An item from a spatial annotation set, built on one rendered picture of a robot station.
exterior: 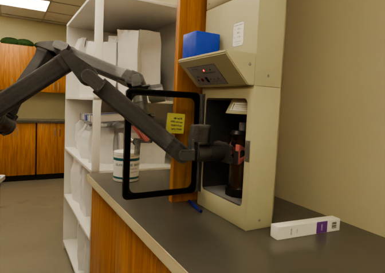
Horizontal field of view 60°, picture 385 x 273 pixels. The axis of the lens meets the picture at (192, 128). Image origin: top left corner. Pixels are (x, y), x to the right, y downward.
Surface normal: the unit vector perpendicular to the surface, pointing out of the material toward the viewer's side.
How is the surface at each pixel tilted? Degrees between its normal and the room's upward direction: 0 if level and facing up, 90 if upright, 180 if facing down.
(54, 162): 90
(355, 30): 90
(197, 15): 90
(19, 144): 90
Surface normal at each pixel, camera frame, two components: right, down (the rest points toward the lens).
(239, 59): 0.48, 0.08
